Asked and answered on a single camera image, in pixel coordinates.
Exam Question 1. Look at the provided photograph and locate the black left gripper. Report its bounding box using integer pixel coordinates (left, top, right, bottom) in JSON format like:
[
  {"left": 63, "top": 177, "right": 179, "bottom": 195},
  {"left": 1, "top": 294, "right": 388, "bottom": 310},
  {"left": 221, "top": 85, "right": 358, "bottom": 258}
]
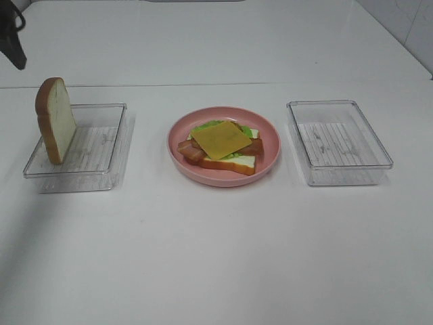
[{"left": 1, "top": 1, "right": 27, "bottom": 70}]

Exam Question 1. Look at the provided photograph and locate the bacon strip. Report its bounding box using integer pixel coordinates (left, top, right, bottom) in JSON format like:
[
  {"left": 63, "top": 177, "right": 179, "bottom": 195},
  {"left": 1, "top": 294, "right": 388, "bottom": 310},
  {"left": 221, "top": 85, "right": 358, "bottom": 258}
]
[
  {"left": 177, "top": 139, "right": 207, "bottom": 165},
  {"left": 223, "top": 138, "right": 264, "bottom": 159}
]

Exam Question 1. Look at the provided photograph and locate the yellow cheese slice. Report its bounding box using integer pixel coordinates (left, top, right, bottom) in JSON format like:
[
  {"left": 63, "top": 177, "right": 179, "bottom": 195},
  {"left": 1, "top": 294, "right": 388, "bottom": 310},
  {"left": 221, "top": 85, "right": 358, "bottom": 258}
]
[{"left": 190, "top": 120, "right": 252, "bottom": 160}]

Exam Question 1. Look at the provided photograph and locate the green lettuce leaf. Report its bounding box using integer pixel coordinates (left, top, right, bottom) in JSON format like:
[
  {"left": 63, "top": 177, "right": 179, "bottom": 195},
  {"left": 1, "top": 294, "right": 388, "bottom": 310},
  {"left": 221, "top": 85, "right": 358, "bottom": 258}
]
[{"left": 189, "top": 121, "right": 264, "bottom": 160}]

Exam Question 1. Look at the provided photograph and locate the bread slice with brown crust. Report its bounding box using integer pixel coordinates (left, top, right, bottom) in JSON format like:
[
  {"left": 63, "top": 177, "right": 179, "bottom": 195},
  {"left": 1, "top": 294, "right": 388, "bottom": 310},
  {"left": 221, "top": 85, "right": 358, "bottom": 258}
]
[{"left": 197, "top": 126, "right": 262, "bottom": 175}]

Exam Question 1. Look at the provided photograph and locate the upright bread slice left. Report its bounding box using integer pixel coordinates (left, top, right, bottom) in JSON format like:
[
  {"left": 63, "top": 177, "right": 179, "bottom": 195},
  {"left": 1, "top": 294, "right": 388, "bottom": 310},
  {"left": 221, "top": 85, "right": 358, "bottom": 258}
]
[{"left": 35, "top": 77, "right": 76, "bottom": 165}]

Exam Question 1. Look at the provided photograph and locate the clear left plastic tray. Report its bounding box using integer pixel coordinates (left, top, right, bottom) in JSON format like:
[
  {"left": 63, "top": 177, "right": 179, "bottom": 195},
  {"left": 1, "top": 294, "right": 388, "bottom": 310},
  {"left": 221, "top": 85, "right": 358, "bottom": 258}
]
[{"left": 23, "top": 103, "right": 134, "bottom": 194}]

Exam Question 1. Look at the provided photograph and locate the clear plastic tray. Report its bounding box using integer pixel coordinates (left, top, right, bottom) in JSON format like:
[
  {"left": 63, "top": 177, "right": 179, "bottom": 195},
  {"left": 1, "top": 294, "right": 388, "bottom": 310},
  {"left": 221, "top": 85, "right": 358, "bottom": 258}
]
[
  {"left": 23, "top": 103, "right": 134, "bottom": 194},
  {"left": 287, "top": 100, "right": 394, "bottom": 186}
]

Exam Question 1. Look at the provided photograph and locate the pink round plate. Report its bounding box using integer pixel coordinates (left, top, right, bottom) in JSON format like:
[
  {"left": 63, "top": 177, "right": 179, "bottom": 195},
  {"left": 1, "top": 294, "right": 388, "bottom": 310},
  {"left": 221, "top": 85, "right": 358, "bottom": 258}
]
[{"left": 167, "top": 106, "right": 281, "bottom": 188}]

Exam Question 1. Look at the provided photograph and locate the clear right plastic tray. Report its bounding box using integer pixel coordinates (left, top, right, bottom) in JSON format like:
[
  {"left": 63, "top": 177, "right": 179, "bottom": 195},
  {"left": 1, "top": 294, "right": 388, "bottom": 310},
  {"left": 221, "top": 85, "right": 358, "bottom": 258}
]
[{"left": 287, "top": 100, "right": 394, "bottom": 186}]

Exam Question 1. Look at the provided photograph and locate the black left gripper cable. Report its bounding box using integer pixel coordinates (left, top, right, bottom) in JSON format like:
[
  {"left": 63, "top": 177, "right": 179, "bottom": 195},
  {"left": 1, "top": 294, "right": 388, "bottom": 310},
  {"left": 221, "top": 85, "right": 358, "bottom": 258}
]
[{"left": 12, "top": 6, "right": 27, "bottom": 35}]

